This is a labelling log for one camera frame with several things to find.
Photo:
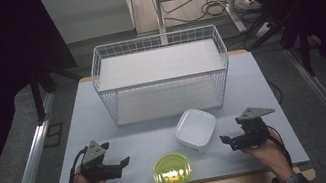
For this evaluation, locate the black metal stand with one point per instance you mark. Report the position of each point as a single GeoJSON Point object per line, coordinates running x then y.
{"type": "Point", "coordinates": [40, 89]}
{"type": "Point", "coordinates": [303, 46]}

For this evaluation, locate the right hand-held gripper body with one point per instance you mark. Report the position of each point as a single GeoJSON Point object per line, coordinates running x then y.
{"type": "Point", "coordinates": [252, 130]}

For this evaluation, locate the green round bowl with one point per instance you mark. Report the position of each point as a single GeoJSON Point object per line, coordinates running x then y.
{"type": "Point", "coordinates": [171, 170]}

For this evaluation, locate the white power strip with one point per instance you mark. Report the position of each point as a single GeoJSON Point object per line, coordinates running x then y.
{"type": "Point", "coordinates": [264, 29]}

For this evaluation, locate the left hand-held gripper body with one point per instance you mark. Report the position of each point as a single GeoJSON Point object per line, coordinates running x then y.
{"type": "Point", "coordinates": [93, 151]}

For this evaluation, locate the black floor bracket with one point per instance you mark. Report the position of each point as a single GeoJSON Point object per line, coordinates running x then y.
{"type": "Point", "coordinates": [53, 134]}

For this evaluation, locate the person's right hand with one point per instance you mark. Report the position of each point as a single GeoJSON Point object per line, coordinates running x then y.
{"type": "Point", "coordinates": [267, 157]}

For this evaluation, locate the white square bowl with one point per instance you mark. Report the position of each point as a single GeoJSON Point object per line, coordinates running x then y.
{"type": "Point", "coordinates": [196, 128]}

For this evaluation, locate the white panel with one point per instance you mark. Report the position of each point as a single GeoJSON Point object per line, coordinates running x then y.
{"type": "Point", "coordinates": [86, 15]}

